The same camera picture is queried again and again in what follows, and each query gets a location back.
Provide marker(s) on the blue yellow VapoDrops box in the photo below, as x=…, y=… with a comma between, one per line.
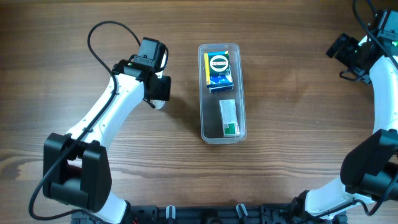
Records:
x=221, y=80

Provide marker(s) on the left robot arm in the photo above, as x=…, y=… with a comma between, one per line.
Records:
x=76, y=168

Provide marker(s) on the clear plastic container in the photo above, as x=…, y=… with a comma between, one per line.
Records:
x=210, y=116

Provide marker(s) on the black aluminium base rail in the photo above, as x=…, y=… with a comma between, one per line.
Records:
x=261, y=214

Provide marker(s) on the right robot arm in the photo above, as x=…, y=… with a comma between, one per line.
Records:
x=367, y=177

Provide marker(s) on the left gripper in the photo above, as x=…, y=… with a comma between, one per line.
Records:
x=160, y=88

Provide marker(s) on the white green medicine box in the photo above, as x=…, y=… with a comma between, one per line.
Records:
x=229, y=118

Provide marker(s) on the small dark green box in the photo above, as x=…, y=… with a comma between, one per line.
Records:
x=218, y=63

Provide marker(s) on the white spray bottle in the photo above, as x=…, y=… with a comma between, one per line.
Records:
x=158, y=104

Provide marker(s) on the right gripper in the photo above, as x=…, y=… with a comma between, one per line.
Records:
x=349, y=43

